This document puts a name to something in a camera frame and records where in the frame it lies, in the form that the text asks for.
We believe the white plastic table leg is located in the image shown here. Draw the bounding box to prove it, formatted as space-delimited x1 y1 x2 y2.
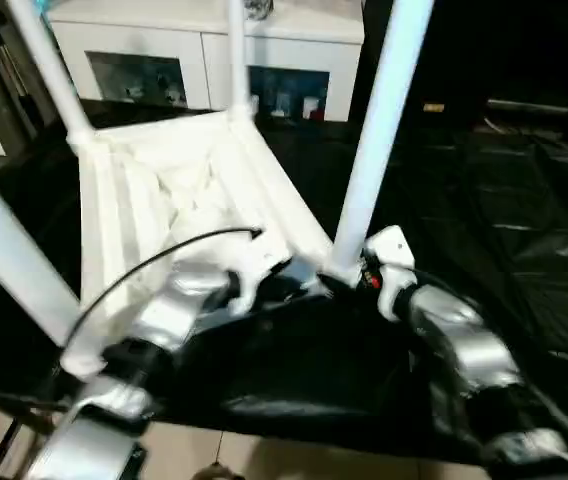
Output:
224 0 258 127
0 155 85 347
322 0 437 287
4 0 97 153

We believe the white plastic table top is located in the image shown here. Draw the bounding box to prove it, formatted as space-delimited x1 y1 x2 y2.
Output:
59 106 339 381

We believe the black work mat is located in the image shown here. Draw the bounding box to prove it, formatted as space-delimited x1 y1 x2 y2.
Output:
0 95 568 466

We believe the white glass-door cabinet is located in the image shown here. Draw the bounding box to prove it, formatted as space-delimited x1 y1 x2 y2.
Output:
42 0 367 123

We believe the grey crumpled bundle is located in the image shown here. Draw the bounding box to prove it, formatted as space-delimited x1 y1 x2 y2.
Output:
244 0 275 21

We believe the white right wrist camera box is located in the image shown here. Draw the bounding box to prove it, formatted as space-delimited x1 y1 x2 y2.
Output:
362 224 417 325

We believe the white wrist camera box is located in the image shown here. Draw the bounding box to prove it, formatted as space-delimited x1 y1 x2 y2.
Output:
224 230 297 315
362 224 417 325

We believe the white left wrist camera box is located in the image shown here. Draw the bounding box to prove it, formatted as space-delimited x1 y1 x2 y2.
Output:
224 230 297 315

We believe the black metal table frame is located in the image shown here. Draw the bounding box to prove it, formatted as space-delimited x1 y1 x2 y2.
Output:
0 395 50 480

